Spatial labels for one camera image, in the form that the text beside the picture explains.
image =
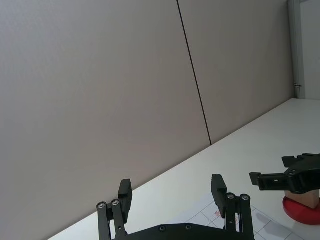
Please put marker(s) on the red round plate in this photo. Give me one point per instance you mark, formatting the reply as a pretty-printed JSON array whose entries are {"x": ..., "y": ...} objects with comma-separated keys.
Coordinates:
[{"x": 300, "y": 212}]

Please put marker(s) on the pale grey wall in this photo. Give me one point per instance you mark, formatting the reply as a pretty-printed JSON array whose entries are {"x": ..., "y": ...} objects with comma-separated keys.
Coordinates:
[{"x": 100, "y": 87}]

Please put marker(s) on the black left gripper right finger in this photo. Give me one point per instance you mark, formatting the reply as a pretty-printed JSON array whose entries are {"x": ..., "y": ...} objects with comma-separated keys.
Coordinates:
[{"x": 219, "y": 197}]

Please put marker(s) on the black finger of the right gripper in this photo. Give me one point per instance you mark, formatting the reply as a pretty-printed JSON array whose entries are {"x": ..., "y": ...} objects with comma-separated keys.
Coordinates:
[
  {"x": 300, "y": 160},
  {"x": 272, "y": 181}
]

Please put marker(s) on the brown wooden block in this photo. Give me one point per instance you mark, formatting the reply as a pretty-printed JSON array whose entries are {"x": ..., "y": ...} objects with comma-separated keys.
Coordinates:
[{"x": 306, "y": 198}]

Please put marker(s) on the white sheet with grid lines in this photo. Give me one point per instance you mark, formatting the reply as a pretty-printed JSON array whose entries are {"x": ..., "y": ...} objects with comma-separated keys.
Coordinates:
[{"x": 205, "y": 215}]

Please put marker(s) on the white door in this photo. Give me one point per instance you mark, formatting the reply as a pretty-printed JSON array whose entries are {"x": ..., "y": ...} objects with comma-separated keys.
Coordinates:
[{"x": 306, "y": 45}]

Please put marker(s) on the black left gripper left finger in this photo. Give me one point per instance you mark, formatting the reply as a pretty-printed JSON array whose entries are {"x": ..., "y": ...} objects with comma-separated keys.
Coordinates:
[{"x": 123, "y": 200}]

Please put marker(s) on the white table cloth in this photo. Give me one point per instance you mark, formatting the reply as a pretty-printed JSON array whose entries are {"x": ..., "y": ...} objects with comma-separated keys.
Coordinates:
[{"x": 250, "y": 150}]

